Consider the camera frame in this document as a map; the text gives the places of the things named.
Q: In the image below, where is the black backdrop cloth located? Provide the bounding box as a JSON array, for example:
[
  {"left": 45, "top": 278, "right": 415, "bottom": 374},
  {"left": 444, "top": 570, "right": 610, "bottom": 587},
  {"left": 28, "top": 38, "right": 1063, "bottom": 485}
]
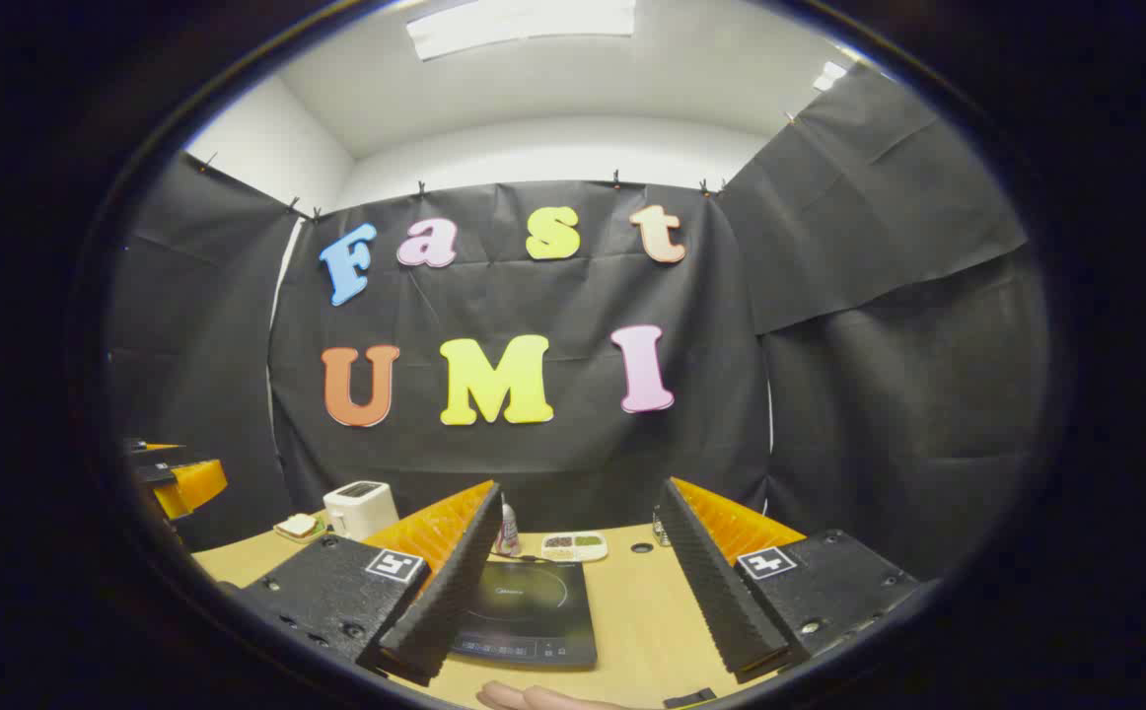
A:
[{"left": 105, "top": 64, "right": 1052, "bottom": 583}]

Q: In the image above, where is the white toaster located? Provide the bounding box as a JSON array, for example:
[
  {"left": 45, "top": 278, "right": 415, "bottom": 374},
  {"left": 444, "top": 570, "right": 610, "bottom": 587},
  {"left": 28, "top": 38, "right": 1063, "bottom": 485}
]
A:
[{"left": 323, "top": 480, "right": 400, "bottom": 541}]

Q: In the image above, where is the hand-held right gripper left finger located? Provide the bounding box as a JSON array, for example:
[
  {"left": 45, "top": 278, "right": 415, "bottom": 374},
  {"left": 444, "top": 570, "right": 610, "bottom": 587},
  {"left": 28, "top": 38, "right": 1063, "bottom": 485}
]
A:
[{"left": 236, "top": 480, "right": 505, "bottom": 686}]

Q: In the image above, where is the long ceiling light panel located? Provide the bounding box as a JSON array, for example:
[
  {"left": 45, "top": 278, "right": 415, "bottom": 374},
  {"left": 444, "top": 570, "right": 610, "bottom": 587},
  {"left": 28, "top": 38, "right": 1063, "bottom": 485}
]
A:
[{"left": 405, "top": 0, "right": 638, "bottom": 61}]

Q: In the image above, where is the small glass plate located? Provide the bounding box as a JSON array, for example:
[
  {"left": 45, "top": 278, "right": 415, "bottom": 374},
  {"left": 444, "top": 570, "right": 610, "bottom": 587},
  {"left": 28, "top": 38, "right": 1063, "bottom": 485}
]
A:
[{"left": 274, "top": 513, "right": 329, "bottom": 545}]

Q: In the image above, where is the black induction cooktop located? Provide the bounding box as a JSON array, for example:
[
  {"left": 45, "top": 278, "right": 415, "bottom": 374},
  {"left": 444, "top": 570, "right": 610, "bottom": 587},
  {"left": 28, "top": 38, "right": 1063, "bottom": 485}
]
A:
[{"left": 450, "top": 559, "right": 599, "bottom": 670}]

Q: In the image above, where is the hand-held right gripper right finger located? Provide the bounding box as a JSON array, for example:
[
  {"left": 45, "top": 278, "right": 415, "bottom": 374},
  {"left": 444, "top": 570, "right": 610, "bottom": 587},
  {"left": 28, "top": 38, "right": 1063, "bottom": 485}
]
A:
[{"left": 659, "top": 477, "right": 921, "bottom": 684}]

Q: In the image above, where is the white divided bean dish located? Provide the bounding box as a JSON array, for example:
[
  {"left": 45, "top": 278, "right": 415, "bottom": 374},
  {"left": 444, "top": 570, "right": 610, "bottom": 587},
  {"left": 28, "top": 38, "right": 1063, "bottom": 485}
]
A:
[{"left": 541, "top": 532, "right": 609, "bottom": 563}]

